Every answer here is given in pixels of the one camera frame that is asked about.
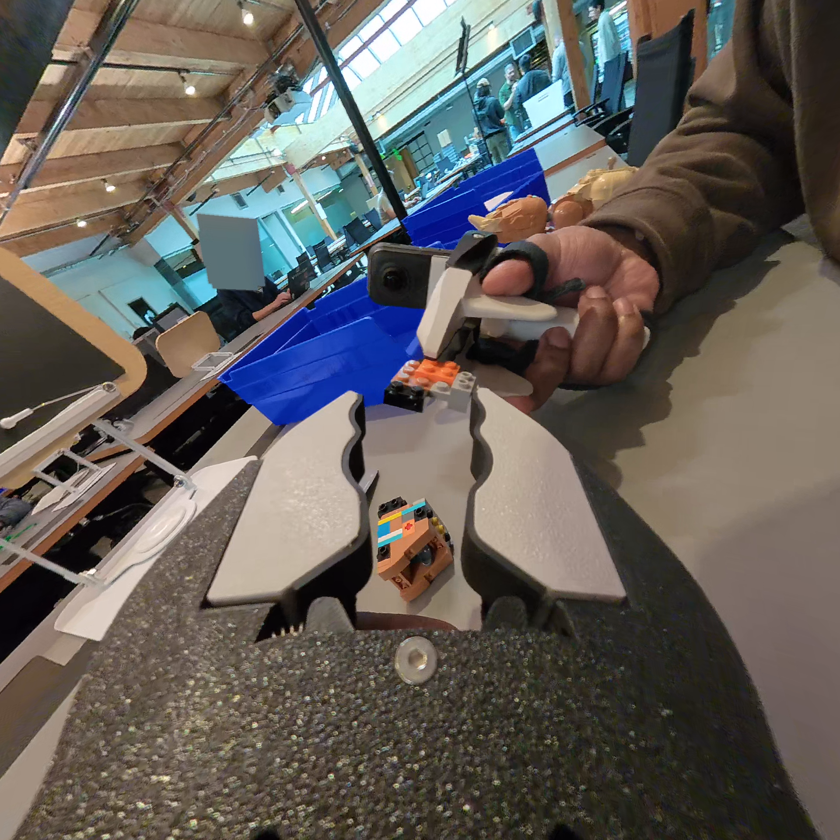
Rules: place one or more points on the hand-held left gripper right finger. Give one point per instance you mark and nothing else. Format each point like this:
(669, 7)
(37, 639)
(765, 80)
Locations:
(544, 518)

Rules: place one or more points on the ceiling projector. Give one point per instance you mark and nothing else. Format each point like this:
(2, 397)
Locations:
(289, 102)

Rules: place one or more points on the wooden-edged background desk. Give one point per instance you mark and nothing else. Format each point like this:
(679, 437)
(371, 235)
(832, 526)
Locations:
(170, 400)

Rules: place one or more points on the beige toy figurine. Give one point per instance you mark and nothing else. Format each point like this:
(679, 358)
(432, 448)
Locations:
(590, 197)

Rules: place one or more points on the colourful toy brick model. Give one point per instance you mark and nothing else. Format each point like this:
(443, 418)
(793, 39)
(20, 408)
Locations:
(410, 544)

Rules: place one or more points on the person's right forearm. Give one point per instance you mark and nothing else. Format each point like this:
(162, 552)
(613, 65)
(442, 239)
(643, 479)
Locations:
(722, 164)

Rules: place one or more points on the orange grey black brick cluster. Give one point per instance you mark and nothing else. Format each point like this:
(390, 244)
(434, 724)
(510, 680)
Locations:
(436, 371)

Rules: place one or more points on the person's right hand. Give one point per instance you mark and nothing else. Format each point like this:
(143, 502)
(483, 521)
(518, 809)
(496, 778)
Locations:
(610, 282)

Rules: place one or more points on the black mesh office chair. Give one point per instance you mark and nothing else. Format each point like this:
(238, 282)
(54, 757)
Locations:
(663, 85)

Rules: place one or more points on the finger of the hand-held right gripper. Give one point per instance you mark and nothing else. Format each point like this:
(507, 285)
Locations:
(443, 315)

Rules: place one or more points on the small white stand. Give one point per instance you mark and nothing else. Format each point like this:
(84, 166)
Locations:
(213, 364)

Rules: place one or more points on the white metal stand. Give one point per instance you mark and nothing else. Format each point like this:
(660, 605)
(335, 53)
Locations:
(216, 485)

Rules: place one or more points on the grey desk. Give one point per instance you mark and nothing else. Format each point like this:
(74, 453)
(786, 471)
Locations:
(722, 472)

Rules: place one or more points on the black floor lamp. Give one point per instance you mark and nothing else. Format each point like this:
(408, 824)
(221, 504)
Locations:
(348, 111)

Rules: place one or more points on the wooden-backed chair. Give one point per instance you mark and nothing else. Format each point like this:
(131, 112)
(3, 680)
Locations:
(190, 341)

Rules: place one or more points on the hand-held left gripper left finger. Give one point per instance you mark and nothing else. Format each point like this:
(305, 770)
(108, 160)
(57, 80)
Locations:
(295, 518)

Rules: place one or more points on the blue plastic bin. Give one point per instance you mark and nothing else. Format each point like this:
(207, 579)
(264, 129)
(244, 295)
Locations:
(446, 203)
(308, 380)
(341, 315)

